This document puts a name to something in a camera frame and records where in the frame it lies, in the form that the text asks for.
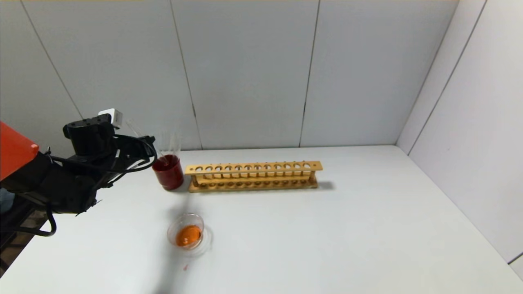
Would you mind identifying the dark red cup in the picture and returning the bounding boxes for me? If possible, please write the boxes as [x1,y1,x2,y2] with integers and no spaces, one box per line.
[152,154,185,191]

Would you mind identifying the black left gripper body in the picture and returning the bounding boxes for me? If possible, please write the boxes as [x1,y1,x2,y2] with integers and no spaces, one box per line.
[115,135,156,170]

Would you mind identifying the black cable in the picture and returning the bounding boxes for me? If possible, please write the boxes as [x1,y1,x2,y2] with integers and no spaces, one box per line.
[0,135,158,237]

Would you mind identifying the pale blue background object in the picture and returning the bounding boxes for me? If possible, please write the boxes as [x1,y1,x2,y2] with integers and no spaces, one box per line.
[0,189,15,214]

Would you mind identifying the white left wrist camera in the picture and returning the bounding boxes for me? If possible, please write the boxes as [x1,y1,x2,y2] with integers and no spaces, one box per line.
[98,108,123,129]

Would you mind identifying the wooden test tube rack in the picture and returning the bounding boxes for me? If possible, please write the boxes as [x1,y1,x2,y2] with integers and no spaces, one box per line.
[185,161,323,193]

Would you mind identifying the red pigment test tube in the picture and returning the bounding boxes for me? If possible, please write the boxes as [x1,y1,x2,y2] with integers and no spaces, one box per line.
[126,119,171,166]

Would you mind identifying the dark background furniture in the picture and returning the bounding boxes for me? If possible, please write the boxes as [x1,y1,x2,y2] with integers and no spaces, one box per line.
[0,198,46,250]

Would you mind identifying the clear glass beaker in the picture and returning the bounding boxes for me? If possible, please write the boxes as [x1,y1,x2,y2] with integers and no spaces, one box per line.
[167,212,213,258]

